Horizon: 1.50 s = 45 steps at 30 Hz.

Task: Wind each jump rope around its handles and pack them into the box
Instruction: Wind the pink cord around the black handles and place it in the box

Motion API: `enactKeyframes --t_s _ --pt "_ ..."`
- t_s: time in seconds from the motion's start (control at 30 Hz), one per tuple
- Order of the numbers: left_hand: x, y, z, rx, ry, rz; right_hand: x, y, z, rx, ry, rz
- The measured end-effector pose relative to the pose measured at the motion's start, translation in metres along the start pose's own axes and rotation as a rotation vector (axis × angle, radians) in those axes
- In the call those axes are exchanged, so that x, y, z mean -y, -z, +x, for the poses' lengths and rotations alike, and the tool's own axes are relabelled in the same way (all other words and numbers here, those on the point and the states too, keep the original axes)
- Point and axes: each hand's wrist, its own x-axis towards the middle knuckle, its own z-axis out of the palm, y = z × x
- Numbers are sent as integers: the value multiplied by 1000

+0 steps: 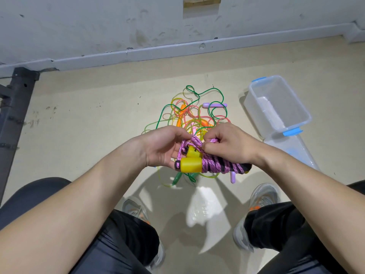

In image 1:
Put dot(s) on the person's left hand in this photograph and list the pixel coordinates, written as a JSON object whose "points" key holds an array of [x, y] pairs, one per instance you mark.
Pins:
{"points": [[161, 146]]}

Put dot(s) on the person's right hand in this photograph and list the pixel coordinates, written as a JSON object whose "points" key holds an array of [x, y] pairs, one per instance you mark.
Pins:
{"points": [[234, 144]]}

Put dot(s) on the clear storage box blue latches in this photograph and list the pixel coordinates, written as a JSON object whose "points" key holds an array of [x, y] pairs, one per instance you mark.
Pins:
{"points": [[276, 105]]}

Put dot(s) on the person's right forearm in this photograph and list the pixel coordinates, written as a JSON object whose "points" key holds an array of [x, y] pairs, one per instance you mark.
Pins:
{"points": [[313, 197]]}

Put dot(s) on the person's left forearm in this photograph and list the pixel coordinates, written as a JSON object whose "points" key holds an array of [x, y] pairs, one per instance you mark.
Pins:
{"points": [[68, 219]]}

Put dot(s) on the clear plastic box lid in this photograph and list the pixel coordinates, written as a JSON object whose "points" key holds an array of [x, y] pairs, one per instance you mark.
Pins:
{"points": [[299, 151]]}

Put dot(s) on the grey right shoe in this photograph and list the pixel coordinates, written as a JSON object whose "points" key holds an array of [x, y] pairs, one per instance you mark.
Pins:
{"points": [[263, 195]]}

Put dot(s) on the grey shoe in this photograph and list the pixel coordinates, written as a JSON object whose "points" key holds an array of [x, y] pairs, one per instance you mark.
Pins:
{"points": [[263, 195], [137, 208]]}

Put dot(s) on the grey left shoe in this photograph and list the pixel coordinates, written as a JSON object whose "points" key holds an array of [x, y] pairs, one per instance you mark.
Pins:
{"points": [[137, 208]]}

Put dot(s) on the black shorts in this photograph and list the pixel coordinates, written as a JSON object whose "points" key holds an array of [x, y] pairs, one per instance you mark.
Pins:
{"points": [[34, 217]]}

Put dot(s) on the small wooden wall block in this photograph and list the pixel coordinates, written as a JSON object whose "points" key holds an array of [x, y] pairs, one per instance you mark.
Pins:
{"points": [[202, 1]]}

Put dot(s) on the black metal rack frame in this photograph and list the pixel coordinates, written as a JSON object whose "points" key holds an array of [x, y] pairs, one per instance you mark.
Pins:
{"points": [[16, 108]]}

